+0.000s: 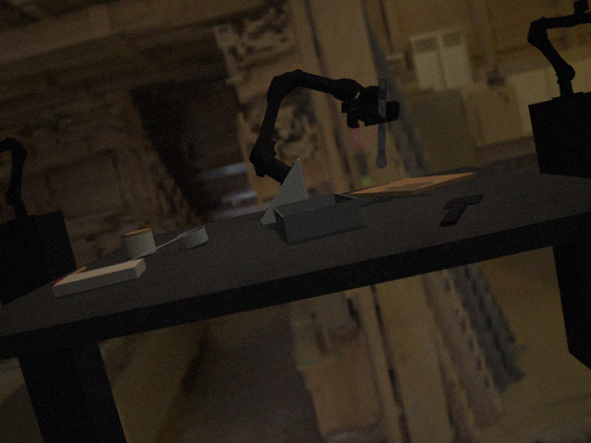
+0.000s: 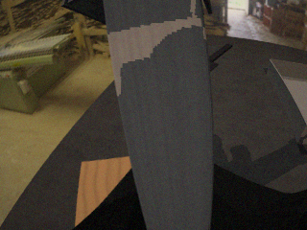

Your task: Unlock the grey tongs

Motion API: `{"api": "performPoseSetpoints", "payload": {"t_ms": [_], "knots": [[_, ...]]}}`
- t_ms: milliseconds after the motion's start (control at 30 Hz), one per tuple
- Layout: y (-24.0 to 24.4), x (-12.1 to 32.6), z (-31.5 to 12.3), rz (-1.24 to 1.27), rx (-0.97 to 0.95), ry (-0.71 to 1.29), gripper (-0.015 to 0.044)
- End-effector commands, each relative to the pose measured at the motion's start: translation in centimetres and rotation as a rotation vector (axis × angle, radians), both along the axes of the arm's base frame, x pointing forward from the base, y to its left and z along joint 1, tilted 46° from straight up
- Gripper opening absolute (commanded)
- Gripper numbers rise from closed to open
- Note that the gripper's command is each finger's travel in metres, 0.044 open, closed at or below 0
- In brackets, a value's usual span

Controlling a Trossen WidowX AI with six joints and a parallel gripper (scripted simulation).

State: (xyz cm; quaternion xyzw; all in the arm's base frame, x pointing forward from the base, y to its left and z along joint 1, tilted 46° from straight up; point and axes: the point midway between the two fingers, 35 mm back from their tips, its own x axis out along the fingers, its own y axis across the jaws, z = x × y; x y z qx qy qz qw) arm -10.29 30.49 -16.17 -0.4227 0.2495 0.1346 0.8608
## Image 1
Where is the wooden board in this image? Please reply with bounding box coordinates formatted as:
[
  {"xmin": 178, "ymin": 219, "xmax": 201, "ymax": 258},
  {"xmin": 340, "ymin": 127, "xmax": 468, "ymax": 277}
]
[{"xmin": 349, "ymin": 173, "xmax": 476, "ymax": 198}]

